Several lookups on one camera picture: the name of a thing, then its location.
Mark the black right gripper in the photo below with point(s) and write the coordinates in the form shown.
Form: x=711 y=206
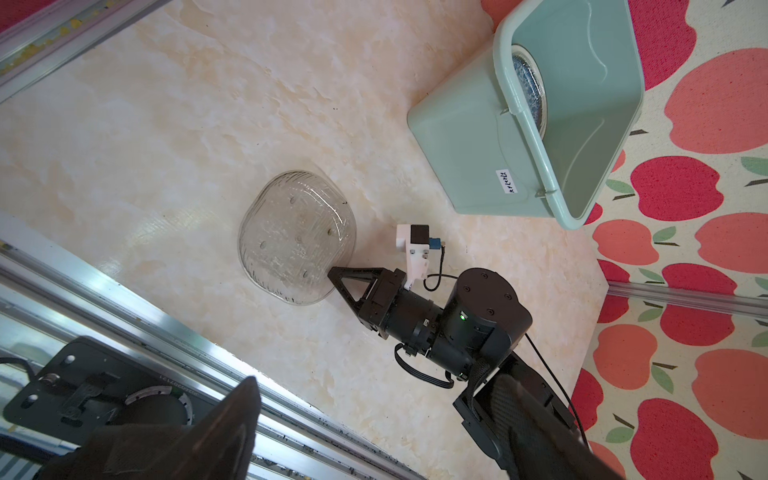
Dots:
x=480 y=325

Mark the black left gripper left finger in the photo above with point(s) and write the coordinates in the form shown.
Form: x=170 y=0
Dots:
x=219 y=447

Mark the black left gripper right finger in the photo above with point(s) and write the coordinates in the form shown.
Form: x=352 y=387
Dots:
x=534 y=444

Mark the grey glass plate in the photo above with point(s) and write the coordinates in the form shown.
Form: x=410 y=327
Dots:
x=297 y=229

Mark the clear glass plate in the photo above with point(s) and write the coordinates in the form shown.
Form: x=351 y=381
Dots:
x=531 y=80

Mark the light green plastic bin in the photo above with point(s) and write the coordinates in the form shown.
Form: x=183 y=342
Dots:
x=534 y=122

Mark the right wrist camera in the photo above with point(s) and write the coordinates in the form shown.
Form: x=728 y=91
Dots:
x=415 y=242

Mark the right aluminium frame post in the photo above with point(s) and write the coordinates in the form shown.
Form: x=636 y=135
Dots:
x=720 y=303

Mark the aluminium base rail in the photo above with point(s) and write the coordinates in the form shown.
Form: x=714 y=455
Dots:
x=142 y=156

